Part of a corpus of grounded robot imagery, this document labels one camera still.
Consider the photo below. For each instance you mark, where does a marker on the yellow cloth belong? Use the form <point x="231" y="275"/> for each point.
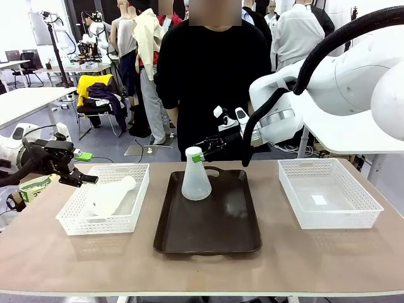
<point x="83" y="83"/>

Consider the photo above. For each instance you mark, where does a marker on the opaque white conical flask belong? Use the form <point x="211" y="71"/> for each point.
<point x="107" y="197"/>

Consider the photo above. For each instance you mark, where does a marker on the white perforated plastic basket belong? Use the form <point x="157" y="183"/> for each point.
<point x="315" y="219"/>
<point x="94" y="221"/>

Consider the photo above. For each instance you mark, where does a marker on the dark brown serving tray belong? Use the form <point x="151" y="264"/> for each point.
<point x="205" y="227"/>

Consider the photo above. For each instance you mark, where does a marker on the mannequin with white shirt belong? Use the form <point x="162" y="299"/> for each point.
<point x="293" y="38"/>

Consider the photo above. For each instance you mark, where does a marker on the black tripod stand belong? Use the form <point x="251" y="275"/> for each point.
<point x="58" y="60"/>
<point x="354" y="14"/>

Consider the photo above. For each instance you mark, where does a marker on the cardboard box green print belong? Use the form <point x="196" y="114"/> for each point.
<point x="34" y="189"/>

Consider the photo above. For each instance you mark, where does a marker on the mannequin with white tank top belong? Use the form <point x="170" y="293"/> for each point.
<point x="126" y="38"/>

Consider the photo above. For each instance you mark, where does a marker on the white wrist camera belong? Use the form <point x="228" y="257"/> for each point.
<point x="64" y="131"/>
<point x="241" y="115"/>

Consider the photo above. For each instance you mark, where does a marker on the grey wall panel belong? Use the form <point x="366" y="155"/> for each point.
<point x="36" y="31"/>

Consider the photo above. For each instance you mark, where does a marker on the translucent white conical flask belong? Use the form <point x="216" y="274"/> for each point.
<point x="195" y="183"/>

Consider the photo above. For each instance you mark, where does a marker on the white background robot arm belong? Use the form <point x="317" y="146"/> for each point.
<point x="63" y="34"/>

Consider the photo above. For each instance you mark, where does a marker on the mannequin with cream jacket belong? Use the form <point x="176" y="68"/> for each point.
<point x="146" y="34"/>

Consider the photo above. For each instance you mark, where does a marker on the mannequin with black jacket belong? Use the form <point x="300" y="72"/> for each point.
<point x="325" y="22"/>

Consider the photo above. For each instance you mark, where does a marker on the person torso black shirt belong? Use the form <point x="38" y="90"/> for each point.
<point x="214" y="79"/>

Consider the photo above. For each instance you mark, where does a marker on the wooden background desk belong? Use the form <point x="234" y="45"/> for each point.
<point x="94" y="67"/>

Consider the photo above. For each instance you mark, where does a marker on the purple clothes pile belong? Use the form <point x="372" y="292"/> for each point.
<point x="101" y="91"/>

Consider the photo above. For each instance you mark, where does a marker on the black office chair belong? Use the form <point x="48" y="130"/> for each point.
<point x="28" y="66"/>

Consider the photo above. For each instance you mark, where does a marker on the black metal chair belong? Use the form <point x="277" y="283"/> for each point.
<point x="94" y="110"/>

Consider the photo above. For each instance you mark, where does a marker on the person's right forearm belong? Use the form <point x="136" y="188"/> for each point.
<point x="172" y="115"/>

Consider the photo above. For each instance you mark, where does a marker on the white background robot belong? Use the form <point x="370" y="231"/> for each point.
<point x="98" y="28"/>

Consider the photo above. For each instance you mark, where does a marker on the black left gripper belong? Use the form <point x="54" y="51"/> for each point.
<point x="57" y="161"/>

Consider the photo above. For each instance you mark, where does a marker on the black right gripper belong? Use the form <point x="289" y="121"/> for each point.
<point x="233" y="140"/>

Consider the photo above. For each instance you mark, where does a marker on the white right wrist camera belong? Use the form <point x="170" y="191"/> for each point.
<point x="241" y="115"/>

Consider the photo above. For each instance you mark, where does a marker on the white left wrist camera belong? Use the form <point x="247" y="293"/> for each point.
<point x="64" y="131"/>

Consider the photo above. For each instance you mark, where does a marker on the white background table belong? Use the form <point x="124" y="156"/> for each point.
<point x="28" y="99"/>
<point x="347" y="139"/>

